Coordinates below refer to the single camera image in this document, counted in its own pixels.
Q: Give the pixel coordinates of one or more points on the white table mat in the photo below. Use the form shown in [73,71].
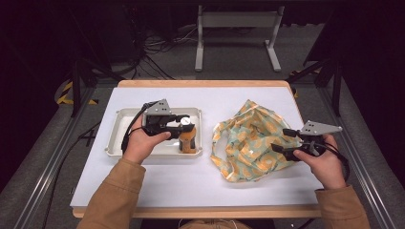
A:
[191,184]

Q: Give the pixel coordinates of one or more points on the black metal stand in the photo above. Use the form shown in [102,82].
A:
[76,82]
[336,82]

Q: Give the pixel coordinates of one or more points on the person's left hand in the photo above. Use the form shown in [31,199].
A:
[141,144]

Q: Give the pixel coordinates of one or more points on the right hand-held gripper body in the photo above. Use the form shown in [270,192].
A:
[313,141]

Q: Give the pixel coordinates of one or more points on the green orange patterned bag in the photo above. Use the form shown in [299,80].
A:
[251,143]

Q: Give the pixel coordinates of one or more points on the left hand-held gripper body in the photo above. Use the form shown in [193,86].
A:
[157,122]

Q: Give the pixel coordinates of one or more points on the amber bottle with white cap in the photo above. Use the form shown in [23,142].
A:
[187,143]

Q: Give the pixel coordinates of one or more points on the wooden table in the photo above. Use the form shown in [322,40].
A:
[203,83]

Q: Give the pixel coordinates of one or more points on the person's torso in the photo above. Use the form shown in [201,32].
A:
[216,224]

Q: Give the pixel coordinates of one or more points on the white metal stand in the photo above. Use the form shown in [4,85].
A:
[238,19]

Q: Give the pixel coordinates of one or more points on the person's right hand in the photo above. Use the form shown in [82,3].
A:
[324,168]

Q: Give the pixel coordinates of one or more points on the white plastic tray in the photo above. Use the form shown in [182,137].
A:
[127,127]

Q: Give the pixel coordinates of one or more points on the aluminium rail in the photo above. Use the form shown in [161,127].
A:
[41,184]
[366,178]

